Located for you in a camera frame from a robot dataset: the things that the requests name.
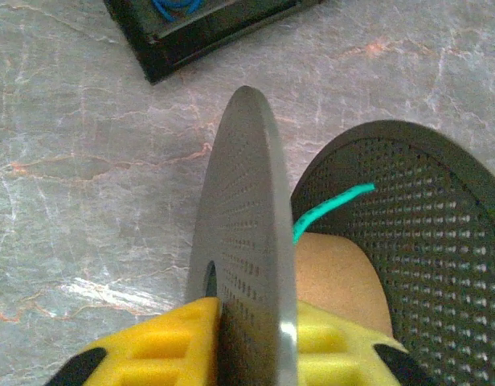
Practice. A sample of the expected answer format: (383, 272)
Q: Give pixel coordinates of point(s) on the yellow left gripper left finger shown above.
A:
(159, 354)

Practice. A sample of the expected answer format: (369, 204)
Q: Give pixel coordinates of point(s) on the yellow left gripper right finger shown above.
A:
(336, 354)

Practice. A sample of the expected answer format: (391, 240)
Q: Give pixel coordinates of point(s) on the black plastic bin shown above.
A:
(191, 44)

